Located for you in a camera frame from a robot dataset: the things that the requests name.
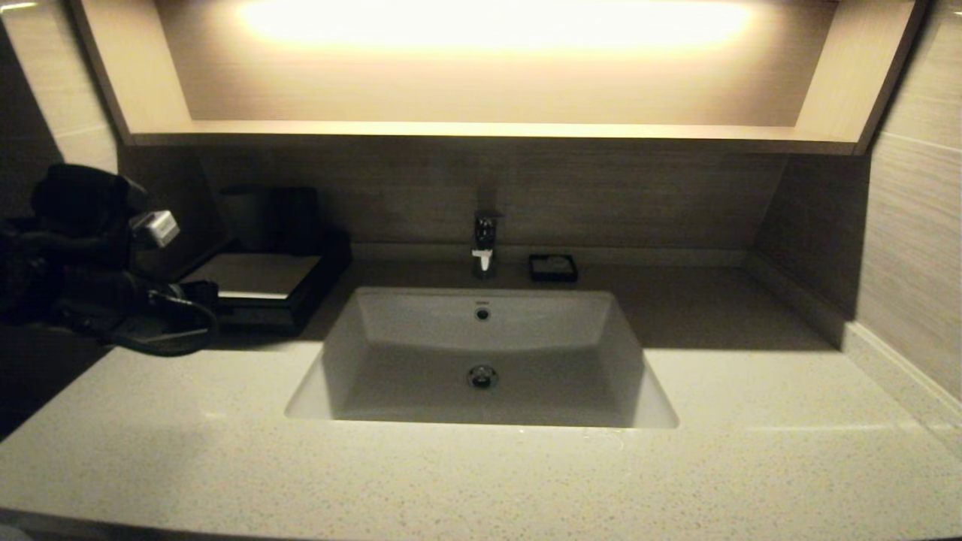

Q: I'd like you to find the black plastic cup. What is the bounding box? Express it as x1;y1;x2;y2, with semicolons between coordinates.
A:
274;186;321;254

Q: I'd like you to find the grey cup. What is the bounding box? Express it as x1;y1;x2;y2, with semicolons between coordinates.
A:
220;186;277;252

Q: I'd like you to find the black amenity tray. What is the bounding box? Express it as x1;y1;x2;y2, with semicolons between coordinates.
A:
180;231;354;337

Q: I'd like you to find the chrome faucet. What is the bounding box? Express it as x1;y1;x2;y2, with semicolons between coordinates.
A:
471;211;504;277

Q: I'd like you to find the black soap dish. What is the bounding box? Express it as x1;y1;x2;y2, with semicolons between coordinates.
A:
528;254;579;283

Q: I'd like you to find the white ceramic sink basin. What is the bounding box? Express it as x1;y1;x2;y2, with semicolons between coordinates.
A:
286;287;679;429

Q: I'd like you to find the warm niche light strip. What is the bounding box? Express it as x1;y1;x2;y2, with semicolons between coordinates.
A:
240;0;752;57

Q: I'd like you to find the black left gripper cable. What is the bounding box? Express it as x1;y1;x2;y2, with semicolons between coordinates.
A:
83;289;220;358

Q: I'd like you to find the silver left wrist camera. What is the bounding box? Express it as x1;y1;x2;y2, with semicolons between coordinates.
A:
132;210;181;249

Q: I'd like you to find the wooden wall niche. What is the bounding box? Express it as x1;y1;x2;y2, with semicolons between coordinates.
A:
68;0;927;156

